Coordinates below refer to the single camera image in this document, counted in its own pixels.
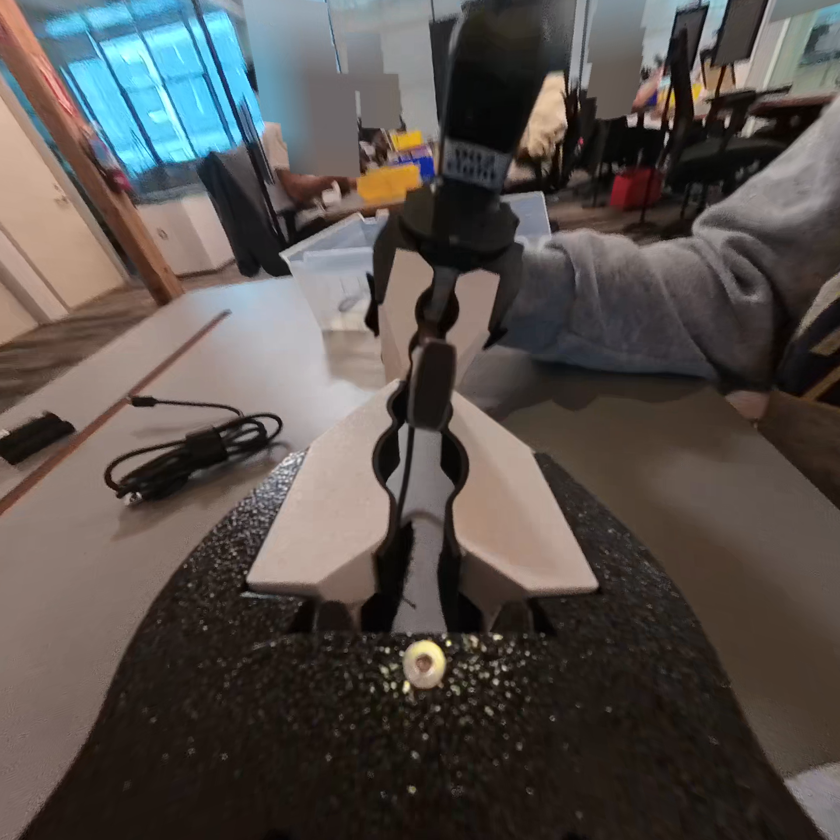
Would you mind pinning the dark jacket on chair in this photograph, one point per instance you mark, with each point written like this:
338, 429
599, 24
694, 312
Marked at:
243, 210

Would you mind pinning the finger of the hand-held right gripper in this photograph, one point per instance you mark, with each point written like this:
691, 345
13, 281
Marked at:
476, 302
407, 289

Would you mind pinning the wooden post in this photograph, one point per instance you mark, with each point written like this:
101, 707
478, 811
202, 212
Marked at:
85, 164

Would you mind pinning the black office chair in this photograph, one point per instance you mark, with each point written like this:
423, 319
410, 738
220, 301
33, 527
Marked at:
722, 151

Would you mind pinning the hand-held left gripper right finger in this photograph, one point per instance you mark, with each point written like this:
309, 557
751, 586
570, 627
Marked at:
518, 518

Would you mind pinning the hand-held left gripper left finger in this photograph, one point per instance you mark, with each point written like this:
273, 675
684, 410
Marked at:
315, 518

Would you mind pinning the person's right forearm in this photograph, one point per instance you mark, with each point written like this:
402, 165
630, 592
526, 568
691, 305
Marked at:
656, 295

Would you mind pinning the clear plastic bin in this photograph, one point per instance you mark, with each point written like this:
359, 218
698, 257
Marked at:
328, 262

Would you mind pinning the white door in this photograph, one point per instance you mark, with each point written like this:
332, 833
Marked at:
46, 249

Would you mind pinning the grey usb hub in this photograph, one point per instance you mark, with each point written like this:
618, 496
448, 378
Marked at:
433, 387

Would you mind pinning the small red bin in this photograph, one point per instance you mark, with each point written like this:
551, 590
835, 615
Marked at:
635, 189

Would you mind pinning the yellow bin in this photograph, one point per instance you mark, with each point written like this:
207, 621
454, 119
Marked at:
387, 185

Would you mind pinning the small black box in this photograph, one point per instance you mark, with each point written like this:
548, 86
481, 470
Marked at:
36, 438

